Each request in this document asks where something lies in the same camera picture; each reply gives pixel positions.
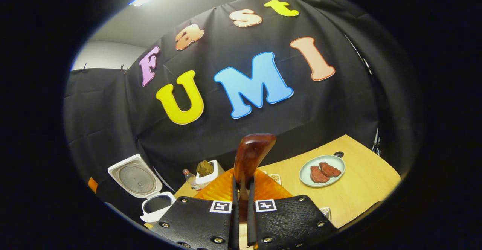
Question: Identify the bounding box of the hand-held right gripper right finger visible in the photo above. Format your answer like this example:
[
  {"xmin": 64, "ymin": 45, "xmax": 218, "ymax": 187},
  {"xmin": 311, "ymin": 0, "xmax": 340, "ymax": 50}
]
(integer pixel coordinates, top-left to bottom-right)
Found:
[{"xmin": 247, "ymin": 168, "xmax": 337, "ymax": 250}]

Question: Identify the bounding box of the white toaster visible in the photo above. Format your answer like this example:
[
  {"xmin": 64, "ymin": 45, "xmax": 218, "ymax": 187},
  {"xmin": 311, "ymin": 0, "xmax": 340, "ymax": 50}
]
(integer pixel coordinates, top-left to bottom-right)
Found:
[{"xmin": 195, "ymin": 160, "xmax": 225, "ymax": 188}]

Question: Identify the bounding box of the clear plastic water bottle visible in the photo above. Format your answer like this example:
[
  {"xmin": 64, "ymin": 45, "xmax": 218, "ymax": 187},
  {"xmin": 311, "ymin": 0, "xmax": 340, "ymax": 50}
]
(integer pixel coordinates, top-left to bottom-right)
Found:
[{"xmin": 183, "ymin": 169, "xmax": 202, "ymax": 191}]

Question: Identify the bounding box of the brown toast slice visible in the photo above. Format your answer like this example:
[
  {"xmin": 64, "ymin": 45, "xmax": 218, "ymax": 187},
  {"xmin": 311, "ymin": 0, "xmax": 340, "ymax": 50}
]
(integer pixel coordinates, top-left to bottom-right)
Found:
[{"xmin": 197, "ymin": 160, "xmax": 214, "ymax": 177}]

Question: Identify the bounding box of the pale green plate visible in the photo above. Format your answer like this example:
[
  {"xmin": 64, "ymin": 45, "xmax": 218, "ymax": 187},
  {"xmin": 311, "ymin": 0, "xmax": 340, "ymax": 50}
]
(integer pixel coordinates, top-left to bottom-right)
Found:
[{"xmin": 299, "ymin": 155, "xmax": 346, "ymax": 188}]

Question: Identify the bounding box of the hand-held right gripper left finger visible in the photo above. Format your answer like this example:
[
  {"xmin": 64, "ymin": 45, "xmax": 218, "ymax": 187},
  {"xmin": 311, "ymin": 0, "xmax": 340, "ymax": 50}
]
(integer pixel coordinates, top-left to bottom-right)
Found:
[{"xmin": 151, "ymin": 167, "xmax": 240, "ymax": 250}]

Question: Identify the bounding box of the red meat piece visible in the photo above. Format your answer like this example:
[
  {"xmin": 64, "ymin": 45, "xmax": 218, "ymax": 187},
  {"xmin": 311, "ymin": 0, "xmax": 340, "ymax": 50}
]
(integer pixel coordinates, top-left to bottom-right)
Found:
[
  {"xmin": 319, "ymin": 162, "xmax": 342, "ymax": 178},
  {"xmin": 310, "ymin": 165, "xmax": 330, "ymax": 184}
]

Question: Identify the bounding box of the brown wooden spoon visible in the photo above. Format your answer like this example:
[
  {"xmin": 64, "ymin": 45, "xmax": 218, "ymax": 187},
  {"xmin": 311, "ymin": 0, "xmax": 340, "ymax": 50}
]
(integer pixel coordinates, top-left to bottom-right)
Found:
[{"xmin": 233, "ymin": 133, "xmax": 277, "ymax": 220}]

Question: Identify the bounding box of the black backdrop cloth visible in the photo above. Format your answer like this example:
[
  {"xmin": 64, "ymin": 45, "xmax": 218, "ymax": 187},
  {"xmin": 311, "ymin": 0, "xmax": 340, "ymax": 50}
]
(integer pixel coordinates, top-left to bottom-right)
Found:
[{"xmin": 64, "ymin": 0, "xmax": 415, "ymax": 220}]

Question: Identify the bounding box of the white rice cooker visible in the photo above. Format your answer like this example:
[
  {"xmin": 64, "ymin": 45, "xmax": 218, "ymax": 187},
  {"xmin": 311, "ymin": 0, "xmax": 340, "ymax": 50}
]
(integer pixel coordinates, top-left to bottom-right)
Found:
[{"xmin": 108, "ymin": 154, "xmax": 177, "ymax": 223}]

